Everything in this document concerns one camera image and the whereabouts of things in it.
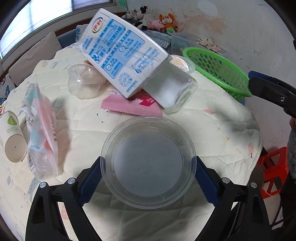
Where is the green plastic basket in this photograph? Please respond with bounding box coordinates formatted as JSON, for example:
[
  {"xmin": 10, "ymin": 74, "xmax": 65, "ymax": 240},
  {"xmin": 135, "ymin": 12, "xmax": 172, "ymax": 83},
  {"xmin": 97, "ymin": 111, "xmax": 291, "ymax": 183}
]
[{"xmin": 181, "ymin": 47, "xmax": 253, "ymax": 98}]

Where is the butterfly print pillow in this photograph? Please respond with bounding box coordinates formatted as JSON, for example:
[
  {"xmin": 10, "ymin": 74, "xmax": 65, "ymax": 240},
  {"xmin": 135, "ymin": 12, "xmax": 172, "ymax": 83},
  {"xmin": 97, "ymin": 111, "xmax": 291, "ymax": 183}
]
[
  {"xmin": 0, "ymin": 74, "xmax": 16, "ymax": 105},
  {"xmin": 75, "ymin": 24, "xmax": 89, "ymax": 39}
]

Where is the lidded plastic cup orange label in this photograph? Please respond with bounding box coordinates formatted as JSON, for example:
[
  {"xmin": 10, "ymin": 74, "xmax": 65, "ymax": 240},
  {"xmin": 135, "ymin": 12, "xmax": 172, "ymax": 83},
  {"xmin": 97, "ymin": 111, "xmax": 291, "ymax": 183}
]
[{"xmin": 169, "ymin": 54, "xmax": 196, "ymax": 74}]

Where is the clear plastic cup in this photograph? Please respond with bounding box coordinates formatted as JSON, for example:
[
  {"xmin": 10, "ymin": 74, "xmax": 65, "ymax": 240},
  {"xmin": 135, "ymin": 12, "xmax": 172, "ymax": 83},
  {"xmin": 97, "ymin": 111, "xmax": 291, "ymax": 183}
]
[{"xmin": 68, "ymin": 64, "xmax": 107, "ymax": 100}]

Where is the white paper cup green label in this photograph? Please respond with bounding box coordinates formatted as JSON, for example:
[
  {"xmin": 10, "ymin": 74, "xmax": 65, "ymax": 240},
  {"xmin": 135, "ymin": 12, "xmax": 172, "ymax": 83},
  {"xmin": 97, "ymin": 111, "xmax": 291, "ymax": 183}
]
[{"xmin": 0, "ymin": 111, "xmax": 28, "ymax": 162}]

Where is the pink and blue plastic bag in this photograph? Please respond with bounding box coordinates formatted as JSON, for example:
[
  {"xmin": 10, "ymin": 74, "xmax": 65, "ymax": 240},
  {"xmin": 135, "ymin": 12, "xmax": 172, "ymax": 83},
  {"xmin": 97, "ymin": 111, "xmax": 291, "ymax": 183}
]
[{"xmin": 22, "ymin": 83, "xmax": 59, "ymax": 179}]

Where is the blue sofa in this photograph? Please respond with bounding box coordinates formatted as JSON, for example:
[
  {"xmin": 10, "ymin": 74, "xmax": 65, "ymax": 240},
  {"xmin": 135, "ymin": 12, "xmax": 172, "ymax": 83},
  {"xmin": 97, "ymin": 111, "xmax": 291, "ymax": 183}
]
[{"xmin": 57, "ymin": 31, "xmax": 78, "ymax": 48}]

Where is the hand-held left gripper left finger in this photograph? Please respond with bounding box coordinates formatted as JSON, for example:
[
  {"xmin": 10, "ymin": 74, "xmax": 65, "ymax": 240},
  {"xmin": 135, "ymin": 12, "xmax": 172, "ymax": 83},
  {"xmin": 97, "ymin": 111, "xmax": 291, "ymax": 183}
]
[{"xmin": 25, "ymin": 156, "xmax": 104, "ymax": 241}]

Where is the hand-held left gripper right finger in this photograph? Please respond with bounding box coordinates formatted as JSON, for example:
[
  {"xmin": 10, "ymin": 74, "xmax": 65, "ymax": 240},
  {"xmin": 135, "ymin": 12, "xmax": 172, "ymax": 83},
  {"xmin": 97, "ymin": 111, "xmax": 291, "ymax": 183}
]
[{"xmin": 191, "ymin": 156, "xmax": 272, "ymax": 241}]

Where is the spotted cloth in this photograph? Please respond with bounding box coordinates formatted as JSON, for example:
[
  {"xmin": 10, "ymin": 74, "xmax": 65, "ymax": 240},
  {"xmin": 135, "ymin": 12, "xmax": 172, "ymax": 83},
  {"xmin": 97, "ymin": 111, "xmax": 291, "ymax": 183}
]
[{"xmin": 196, "ymin": 37, "xmax": 221, "ymax": 55}]

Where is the white and blue milk carton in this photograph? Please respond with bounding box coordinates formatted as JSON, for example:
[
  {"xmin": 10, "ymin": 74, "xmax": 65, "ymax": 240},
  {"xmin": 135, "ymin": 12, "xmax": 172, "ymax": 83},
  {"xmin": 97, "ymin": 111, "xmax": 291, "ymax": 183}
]
[{"xmin": 77, "ymin": 8, "xmax": 171, "ymax": 99}]

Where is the pink plush toy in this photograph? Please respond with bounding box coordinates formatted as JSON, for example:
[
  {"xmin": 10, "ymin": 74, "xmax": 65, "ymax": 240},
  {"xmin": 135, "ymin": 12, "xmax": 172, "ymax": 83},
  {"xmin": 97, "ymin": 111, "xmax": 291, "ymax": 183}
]
[{"xmin": 149, "ymin": 20, "xmax": 166, "ymax": 30}]

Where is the grey striped cushion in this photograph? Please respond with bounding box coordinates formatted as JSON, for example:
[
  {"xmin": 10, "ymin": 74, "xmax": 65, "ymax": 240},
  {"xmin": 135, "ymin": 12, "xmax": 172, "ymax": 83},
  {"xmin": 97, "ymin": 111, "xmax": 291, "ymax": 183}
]
[{"xmin": 146, "ymin": 30, "xmax": 172, "ymax": 49}]

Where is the pink snack packet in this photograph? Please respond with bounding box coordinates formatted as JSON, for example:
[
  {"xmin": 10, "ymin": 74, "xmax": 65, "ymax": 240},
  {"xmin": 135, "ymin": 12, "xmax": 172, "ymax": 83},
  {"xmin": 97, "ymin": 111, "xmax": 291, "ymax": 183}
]
[{"xmin": 101, "ymin": 89, "xmax": 163, "ymax": 117}]

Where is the cream printed quilt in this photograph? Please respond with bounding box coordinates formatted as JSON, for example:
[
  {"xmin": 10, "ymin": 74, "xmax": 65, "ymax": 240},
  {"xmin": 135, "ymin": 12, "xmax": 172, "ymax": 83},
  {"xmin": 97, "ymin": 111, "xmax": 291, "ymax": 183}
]
[{"xmin": 0, "ymin": 43, "xmax": 264, "ymax": 241}]

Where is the red plastic stool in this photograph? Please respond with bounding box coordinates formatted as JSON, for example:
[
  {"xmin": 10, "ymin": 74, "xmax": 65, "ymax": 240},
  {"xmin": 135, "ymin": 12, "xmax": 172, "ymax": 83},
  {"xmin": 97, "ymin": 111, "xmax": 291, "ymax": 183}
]
[{"xmin": 258, "ymin": 147, "xmax": 289, "ymax": 200}]

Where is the clear plastic bottle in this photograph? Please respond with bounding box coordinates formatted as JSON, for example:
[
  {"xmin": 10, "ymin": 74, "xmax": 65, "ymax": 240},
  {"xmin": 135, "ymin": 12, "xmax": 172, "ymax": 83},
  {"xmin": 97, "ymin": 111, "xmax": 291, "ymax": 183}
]
[{"xmin": 75, "ymin": 30, "xmax": 198, "ymax": 114}]

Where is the grey plush toy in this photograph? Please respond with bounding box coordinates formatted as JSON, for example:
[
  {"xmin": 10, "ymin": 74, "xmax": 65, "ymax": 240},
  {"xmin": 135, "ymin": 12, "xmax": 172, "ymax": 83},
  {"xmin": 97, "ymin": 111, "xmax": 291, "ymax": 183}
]
[{"xmin": 121, "ymin": 9, "xmax": 137, "ymax": 20}]

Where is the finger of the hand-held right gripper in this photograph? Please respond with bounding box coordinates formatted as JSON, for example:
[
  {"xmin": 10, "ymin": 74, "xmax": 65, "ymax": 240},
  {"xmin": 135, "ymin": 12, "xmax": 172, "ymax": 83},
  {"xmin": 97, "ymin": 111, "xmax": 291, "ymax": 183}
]
[
  {"xmin": 248, "ymin": 77, "xmax": 296, "ymax": 115},
  {"xmin": 249, "ymin": 70, "xmax": 296, "ymax": 93}
]

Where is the orange fox plush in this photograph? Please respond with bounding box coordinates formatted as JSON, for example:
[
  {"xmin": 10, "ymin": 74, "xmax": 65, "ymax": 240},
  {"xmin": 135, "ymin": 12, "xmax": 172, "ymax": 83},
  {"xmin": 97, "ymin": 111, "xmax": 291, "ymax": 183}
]
[{"xmin": 159, "ymin": 13, "xmax": 178, "ymax": 34}]

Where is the clear round plastic container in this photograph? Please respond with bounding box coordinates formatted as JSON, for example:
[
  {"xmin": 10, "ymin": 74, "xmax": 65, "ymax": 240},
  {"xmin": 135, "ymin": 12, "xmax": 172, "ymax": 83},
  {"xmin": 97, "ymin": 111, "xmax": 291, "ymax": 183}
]
[{"xmin": 100, "ymin": 116, "xmax": 197, "ymax": 204}]

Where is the clear storage box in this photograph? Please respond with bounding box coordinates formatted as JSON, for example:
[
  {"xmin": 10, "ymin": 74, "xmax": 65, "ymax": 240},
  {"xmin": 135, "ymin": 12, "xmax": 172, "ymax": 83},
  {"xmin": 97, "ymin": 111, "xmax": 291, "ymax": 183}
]
[{"xmin": 170, "ymin": 31, "xmax": 201, "ymax": 55}]

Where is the window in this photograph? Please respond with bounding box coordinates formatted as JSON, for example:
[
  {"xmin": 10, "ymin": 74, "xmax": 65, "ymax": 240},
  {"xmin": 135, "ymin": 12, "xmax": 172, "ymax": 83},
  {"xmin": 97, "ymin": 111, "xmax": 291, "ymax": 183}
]
[{"xmin": 0, "ymin": 0, "xmax": 130, "ymax": 59}]

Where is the person's grey clothing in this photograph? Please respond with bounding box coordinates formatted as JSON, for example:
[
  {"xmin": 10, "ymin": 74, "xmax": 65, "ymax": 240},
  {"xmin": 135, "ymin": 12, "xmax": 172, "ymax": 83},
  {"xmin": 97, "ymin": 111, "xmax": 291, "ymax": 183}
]
[{"xmin": 286, "ymin": 131, "xmax": 296, "ymax": 180}]

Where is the grey pillow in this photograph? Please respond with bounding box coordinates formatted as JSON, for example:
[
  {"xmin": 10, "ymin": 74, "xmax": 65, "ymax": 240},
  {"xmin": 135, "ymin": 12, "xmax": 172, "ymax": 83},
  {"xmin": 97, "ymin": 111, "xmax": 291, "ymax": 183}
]
[{"xmin": 8, "ymin": 31, "xmax": 63, "ymax": 80}]

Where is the black and white cow plush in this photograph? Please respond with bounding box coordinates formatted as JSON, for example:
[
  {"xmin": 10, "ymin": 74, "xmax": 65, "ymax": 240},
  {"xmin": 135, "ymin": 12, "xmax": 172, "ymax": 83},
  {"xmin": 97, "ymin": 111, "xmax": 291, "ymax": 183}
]
[{"xmin": 133, "ymin": 6, "xmax": 153, "ymax": 30}]

